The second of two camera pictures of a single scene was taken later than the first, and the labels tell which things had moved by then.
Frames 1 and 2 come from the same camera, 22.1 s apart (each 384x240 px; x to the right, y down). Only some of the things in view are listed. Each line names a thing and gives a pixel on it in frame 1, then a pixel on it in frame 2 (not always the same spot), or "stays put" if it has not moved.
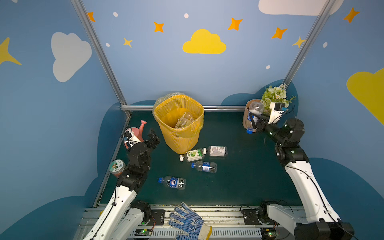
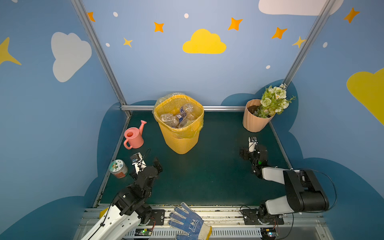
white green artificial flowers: x=275 y=94 stays put
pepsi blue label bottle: x=173 y=182 → x=171 y=120
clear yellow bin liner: x=180 y=116 stays put
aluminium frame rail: x=205 y=108 stays put
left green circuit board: x=143 y=232 stays put
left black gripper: x=150 y=142 → x=153 y=169
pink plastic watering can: x=138 y=132 stays put
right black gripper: x=261 y=120 → x=249 y=153
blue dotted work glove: x=189 y=225 stays put
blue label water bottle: x=205 y=166 → x=187 y=109
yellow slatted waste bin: x=180 y=119 stays put
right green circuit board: x=269 y=232 stays put
